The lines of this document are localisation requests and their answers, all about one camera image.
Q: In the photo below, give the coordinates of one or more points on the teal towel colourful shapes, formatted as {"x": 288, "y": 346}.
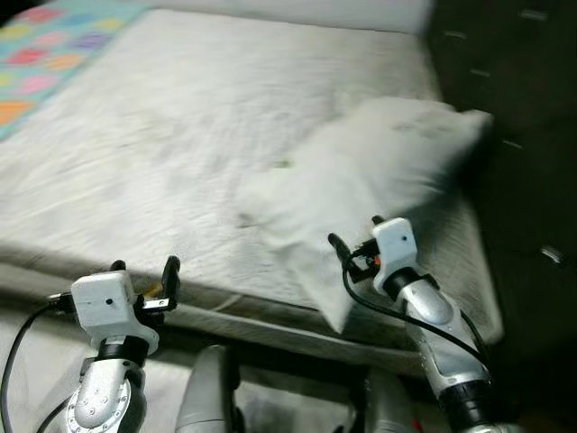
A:
{"x": 45, "y": 54}

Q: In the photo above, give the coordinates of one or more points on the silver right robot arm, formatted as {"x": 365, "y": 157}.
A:
{"x": 442, "y": 343}

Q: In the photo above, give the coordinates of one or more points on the white pillow green tree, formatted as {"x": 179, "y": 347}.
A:
{"x": 379, "y": 171}

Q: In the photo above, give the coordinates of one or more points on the silver left robot leg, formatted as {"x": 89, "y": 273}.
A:
{"x": 207, "y": 397}

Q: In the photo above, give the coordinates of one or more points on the silver robot leg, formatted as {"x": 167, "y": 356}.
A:
{"x": 388, "y": 410}
{"x": 207, "y": 397}

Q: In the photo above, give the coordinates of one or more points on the grey quilted mattress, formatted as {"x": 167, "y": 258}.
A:
{"x": 180, "y": 135}

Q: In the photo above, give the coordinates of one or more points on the silver right robot leg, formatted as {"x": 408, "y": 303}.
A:
{"x": 388, "y": 410}

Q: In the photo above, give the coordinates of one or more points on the black tufted headboard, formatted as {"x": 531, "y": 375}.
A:
{"x": 523, "y": 135}

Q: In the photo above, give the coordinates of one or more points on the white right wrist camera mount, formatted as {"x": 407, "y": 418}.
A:
{"x": 395, "y": 244}

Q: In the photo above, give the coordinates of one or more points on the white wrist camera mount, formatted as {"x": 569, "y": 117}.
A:
{"x": 104, "y": 302}
{"x": 395, "y": 244}

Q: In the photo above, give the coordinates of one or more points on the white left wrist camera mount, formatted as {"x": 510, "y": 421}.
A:
{"x": 104, "y": 302}

